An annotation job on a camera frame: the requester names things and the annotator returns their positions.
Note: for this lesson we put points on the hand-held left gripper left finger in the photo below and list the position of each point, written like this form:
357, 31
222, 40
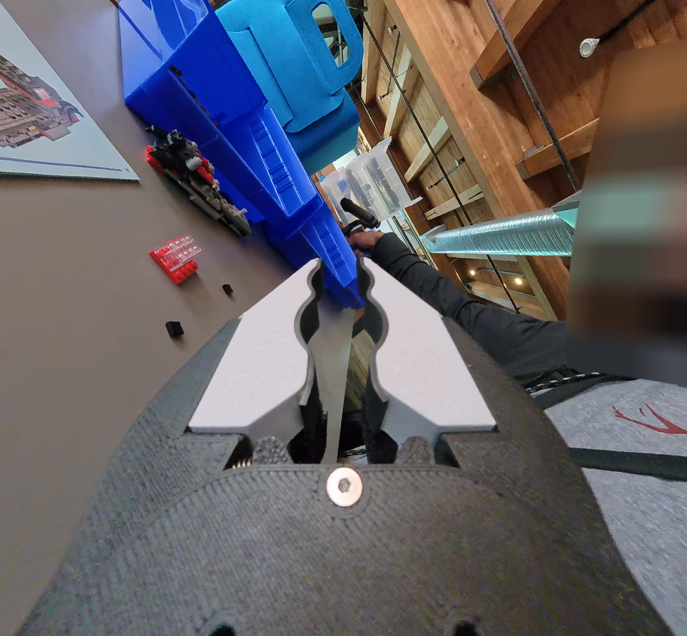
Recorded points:
252, 373

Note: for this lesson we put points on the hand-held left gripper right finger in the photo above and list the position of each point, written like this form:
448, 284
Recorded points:
429, 373

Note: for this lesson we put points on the red and clear brick assembly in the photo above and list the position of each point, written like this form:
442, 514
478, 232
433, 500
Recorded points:
174, 263

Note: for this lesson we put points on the person's right forearm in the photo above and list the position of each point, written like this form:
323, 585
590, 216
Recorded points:
456, 303

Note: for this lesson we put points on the grey desk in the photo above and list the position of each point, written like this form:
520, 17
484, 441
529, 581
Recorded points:
80, 271

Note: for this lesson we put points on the person's right hand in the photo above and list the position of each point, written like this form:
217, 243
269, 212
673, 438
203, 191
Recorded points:
366, 241

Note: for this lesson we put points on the clear plastic organizer box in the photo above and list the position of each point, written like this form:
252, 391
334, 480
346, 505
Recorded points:
375, 179

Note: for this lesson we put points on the blue plastic storage bin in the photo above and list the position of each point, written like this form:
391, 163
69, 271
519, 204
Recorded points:
225, 83
327, 260

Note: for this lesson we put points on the teal felt bag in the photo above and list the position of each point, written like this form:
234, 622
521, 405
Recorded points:
290, 67

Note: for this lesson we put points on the partly built brick model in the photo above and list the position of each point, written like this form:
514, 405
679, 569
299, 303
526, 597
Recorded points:
198, 174

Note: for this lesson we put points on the light blue instruction booklet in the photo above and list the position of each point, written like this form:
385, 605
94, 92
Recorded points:
91, 142

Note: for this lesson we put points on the hanging light bulb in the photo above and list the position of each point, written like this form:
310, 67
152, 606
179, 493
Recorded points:
589, 47

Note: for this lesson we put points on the silver ventilation duct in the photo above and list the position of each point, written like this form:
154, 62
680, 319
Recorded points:
510, 236

